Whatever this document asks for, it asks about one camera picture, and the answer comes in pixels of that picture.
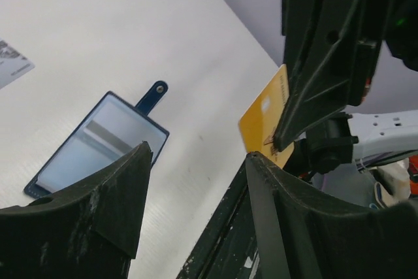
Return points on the blue card holder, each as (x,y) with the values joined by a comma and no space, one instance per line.
(111,130)

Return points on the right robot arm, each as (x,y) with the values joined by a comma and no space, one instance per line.
(344,138)

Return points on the white silver card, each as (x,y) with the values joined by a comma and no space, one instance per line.
(13,64)

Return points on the yellow credit card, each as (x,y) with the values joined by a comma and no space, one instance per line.
(259,122)

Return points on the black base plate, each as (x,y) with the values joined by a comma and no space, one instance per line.
(227,248)

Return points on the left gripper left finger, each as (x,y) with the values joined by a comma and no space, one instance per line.
(90,229)

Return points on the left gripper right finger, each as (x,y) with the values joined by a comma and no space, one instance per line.
(302,232)

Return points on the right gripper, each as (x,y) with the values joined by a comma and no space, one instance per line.
(331,53)

